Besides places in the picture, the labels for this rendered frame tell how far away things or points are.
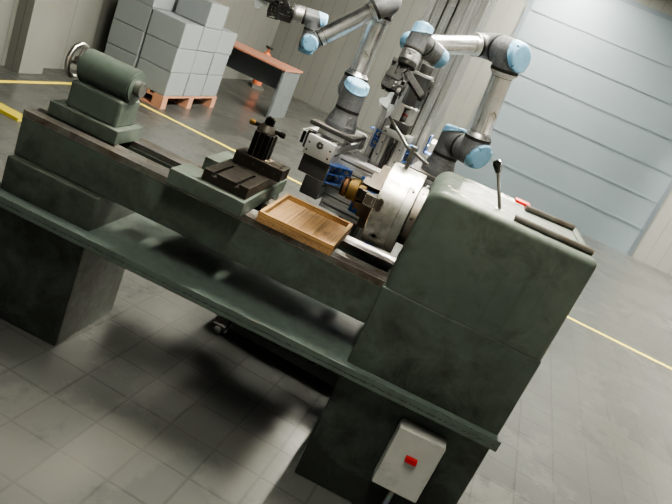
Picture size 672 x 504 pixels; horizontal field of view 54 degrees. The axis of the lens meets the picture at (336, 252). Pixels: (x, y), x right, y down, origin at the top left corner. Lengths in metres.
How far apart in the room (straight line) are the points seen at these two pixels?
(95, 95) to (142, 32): 4.67
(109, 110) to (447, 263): 1.39
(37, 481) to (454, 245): 1.53
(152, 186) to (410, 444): 1.33
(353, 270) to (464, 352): 0.48
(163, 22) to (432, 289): 5.43
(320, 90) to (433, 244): 9.32
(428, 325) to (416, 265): 0.22
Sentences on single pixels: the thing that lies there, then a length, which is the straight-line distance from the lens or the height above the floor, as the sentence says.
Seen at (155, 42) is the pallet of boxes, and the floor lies 0.61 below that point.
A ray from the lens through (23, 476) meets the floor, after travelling 2.37.
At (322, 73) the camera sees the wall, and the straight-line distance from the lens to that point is 11.42.
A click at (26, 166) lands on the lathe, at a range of 2.77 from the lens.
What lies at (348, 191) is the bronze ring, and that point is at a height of 1.07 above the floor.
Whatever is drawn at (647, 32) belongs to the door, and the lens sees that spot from 10.90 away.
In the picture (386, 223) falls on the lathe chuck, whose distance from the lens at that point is 2.29.
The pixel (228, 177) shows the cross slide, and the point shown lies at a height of 0.97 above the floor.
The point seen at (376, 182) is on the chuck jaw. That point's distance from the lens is 2.45.
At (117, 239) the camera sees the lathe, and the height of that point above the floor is 0.54.
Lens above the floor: 1.65
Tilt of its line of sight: 19 degrees down
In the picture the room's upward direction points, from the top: 24 degrees clockwise
